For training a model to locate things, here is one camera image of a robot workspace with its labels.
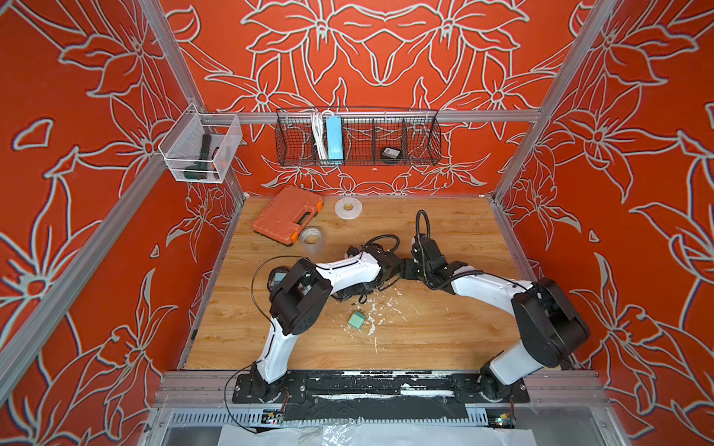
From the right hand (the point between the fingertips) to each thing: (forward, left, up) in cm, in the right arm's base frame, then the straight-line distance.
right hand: (400, 266), depth 92 cm
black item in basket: (+32, +3, +23) cm, 40 cm away
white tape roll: (+31, +19, -4) cm, 36 cm away
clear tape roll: (+15, +32, -5) cm, 36 cm away
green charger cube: (-17, +14, -4) cm, 23 cm away
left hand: (-7, +16, -3) cm, 18 cm away
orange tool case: (+22, +43, +1) cm, 48 cm away
